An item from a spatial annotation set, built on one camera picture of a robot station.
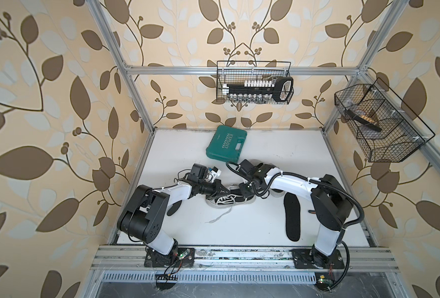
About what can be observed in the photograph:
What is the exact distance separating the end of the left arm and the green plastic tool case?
215 mm

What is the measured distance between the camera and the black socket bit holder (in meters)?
0.83

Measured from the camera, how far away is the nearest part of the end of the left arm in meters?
0.79

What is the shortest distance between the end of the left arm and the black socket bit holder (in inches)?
16.3

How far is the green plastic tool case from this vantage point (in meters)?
1.05

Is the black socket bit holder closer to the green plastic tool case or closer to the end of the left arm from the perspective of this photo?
the green plastic tool case

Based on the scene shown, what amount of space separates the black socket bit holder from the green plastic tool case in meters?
0.28

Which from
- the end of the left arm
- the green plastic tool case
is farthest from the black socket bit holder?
the end of the left arm
